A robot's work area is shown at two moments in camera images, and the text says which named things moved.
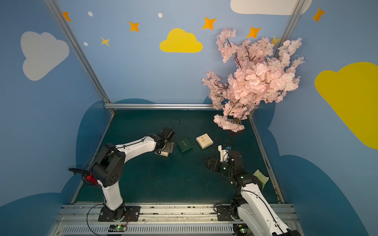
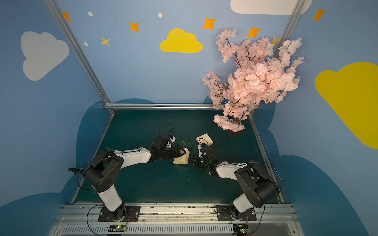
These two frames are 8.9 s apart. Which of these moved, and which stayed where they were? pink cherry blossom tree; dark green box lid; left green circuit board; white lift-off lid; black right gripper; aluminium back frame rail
Moved: black right gripper; white lift-off lid
Stayed: left green circuit board; dark green box lid; aluminium back frame rail; pink cherry blossom tree
